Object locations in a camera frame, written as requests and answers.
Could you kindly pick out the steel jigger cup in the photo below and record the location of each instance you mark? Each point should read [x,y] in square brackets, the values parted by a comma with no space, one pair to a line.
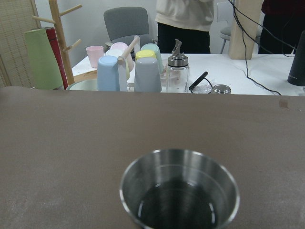
[179,189]

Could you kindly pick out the grey plastic cup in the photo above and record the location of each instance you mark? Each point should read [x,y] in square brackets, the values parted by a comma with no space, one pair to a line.
[147,76]

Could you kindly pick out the glass dispenser jar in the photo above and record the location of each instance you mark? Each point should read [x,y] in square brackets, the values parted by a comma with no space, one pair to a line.
[177,71]

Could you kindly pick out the white cup rack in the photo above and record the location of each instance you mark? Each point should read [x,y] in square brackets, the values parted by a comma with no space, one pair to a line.
[122,64]

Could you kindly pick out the blue plastic cup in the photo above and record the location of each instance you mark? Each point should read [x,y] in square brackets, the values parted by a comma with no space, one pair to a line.
[107,74]

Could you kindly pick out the yellow plastic cup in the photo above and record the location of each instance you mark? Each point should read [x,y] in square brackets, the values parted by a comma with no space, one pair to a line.
[145,54]

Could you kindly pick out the green plastic cup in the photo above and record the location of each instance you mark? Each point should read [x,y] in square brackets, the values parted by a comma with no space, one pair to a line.
[157,55]

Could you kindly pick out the metal jar lid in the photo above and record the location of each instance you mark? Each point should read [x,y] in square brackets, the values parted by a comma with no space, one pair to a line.
[221,89]

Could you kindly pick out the pink plastic cup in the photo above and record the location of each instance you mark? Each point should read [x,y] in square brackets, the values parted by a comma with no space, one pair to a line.
[94,54]

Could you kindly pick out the grey office chair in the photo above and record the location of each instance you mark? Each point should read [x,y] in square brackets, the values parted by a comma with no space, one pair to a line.
[123,23]

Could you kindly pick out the wooden coat stand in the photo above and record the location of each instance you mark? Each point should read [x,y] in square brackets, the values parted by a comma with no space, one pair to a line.
[64,49]

